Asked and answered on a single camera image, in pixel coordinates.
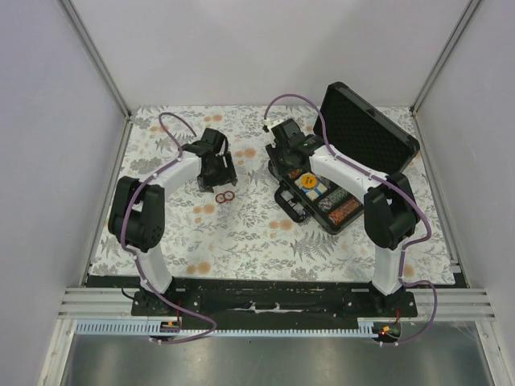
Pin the yellow big blind button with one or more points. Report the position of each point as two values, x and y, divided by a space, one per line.
308 181

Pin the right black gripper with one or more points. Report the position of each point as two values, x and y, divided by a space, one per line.
273 152

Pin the green blue chip row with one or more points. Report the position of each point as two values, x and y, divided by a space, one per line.
331 200

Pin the red poker chip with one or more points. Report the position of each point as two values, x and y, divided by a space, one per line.
229 195
220 198

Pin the floral table mat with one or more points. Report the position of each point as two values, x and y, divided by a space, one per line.
249 237

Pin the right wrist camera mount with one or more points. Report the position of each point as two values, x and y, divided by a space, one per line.
269 124

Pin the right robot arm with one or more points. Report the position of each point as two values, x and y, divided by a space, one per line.
333 187

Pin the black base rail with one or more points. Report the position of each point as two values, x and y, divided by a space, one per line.
264 305

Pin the orange chip row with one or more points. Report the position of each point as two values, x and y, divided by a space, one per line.
344 212

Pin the orange chip short stack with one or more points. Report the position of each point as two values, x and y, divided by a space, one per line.
294 175

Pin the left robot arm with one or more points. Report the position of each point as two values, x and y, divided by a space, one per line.
137 216

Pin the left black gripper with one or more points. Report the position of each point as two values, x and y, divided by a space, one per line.
227 175

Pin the black poker chip case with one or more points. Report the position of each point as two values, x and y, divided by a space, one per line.
361 132

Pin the blue playing card deck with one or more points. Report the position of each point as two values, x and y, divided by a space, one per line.
315 193

